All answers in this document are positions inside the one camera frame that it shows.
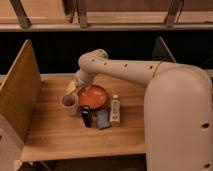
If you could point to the left wooden side panel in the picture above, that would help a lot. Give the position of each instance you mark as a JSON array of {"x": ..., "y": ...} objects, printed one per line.
[{"x": 19, "y": 91}]

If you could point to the orange ceramic bowl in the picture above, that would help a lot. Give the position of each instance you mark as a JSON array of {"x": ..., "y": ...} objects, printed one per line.
[{"x": 93, "y": 96}]

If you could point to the black rectangular device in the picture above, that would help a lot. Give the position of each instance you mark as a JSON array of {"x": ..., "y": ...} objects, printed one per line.
[{"x": 86, "y": 116}]

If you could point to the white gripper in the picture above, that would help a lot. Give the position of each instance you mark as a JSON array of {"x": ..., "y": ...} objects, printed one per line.
[{"x": 71, "y": 88}]

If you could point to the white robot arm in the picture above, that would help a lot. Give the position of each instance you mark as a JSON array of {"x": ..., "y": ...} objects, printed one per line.
[{"x": 178, "y": 108}]

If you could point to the white plastic bottle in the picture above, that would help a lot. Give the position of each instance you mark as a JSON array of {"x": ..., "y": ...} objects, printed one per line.
[{"x": 115, "y": 111}]

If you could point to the right dark side panel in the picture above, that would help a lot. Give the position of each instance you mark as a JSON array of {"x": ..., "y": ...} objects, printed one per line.
[{"x": 161, "y": 51}]

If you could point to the wooden shelf with brackets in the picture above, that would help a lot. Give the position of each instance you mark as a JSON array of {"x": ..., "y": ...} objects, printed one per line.
[{"x": 105, "y": 15}]

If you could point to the white ceramic cup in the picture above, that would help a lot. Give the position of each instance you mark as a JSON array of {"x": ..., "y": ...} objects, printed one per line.
[{"x": 69, "y": 103}]

